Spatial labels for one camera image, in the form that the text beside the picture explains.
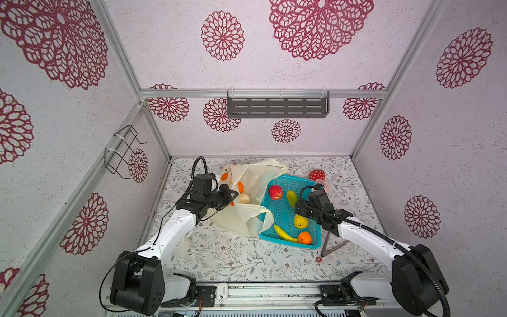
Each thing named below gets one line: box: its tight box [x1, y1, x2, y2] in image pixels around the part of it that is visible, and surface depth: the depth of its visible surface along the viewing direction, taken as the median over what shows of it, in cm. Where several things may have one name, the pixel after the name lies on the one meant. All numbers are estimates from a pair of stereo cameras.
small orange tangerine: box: [297, 231, 313, 245], surface depth 83 cm
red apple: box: [268, 184, 284, 201], surface depth 99 cm
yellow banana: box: [273, 224, 300, 243], surface depth 87 cm
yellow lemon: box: [293, 213, 309, 230], surface depth 89 cm
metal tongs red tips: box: [320, 231, 351, 257], surface depth 87 cm
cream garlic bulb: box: [238, 192, 251, 205], surface depth 98 cm
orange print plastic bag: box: [209, 158, 288, 238], surface depth 83 cm
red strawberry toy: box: [308, 169, 326, 181], surface depth 108 cm
